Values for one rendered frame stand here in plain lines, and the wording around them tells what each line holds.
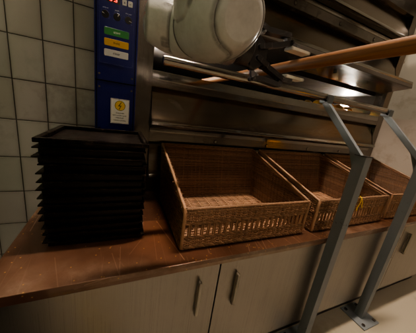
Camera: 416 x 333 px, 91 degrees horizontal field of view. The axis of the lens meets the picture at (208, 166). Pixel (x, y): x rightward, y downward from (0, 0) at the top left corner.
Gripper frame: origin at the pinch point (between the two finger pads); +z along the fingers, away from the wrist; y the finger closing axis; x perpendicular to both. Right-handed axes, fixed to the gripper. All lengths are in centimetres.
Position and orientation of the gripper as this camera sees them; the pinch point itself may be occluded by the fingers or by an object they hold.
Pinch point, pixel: (295, 65)
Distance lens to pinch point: 69.3
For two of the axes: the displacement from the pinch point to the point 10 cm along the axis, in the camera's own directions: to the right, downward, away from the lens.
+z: 9.1, 0.2, 4.2
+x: 3.9, 2.9, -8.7
